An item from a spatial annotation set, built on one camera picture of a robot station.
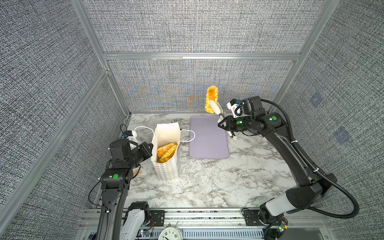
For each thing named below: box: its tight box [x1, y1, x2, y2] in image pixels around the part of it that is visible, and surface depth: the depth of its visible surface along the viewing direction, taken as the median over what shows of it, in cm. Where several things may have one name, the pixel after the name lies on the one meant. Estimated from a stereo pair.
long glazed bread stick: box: [205, 85, 219, 114], surface depth 78 cm
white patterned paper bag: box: [151, 122, 181, 181], surface depth 80 cm
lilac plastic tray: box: [189, 115, 230, 159], surface depth 99 cm
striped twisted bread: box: [157, 142, 177, 163], surface depth 85 cm
